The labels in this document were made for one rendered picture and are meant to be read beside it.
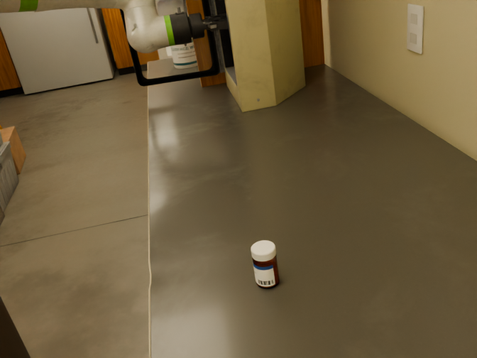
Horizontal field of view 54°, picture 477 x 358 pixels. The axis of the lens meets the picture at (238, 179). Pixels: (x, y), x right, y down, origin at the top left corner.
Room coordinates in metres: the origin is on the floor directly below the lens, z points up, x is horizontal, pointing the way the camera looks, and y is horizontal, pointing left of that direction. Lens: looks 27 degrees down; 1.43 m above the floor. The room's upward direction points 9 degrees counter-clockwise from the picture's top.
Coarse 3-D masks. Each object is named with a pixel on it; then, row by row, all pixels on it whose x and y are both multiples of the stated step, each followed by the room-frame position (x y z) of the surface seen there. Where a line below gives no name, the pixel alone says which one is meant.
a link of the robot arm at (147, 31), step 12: (132, 12) 1.49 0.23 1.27; (144, 12) 1.49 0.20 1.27; (156, 12) 1.52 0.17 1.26; (132, 24) 1.48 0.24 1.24; (144, 24) 1.47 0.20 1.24; (156, 24) 1.48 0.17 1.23; (168, 24) 1.48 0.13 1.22; (132, 36) 1.46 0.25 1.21; (144, 36) 1.45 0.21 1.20; (156, 36) 1.46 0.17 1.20; (168, 36) 1.47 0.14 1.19; (144, 48) 1.47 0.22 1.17; (156, 48) 1.48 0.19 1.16
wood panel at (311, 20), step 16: (304, 0) 1.80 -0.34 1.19; (320, 0) 1.80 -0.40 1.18; (304, 16) 1.80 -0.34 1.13; (320, 16) 1.80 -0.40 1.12; (304, 32) 1.80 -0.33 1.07; (320, 32) 1.80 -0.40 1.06; (304, 48) 1.80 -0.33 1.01; (320, 48) 1.80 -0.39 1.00; (304, 64) 1.80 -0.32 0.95; (320, 64) 1.80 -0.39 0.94; (208, 80) 1.76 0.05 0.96; (224, 80) 1.76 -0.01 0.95
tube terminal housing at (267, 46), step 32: (224, 0) 1.42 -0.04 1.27; (256, 0) 1.40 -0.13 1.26; (288, 0) 1.51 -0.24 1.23; (256, 32) 1.40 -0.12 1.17; (288, 32) 1.50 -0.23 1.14; (224, 64) 1.68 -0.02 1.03; (256, 64) 1.40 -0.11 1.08; (288, 64) 1.48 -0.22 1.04; (256, 96) 1.40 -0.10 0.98; (288, 96) 1.47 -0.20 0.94
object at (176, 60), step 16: (160, 0) 1.70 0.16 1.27; (176, 0) 1.70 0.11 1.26; (192, 0) 1.70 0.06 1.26; (160, 48) 1.71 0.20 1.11; (176, 48) 1.70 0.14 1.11; (192, 48) 1.70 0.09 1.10; (208, 48) 1.70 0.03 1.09; (144, 64) 1.71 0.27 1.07; (160, 64) 1.71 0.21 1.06; (176, 64) 1.70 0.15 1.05; (192, 64) 1.70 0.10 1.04; (208, 64) 1.70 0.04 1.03
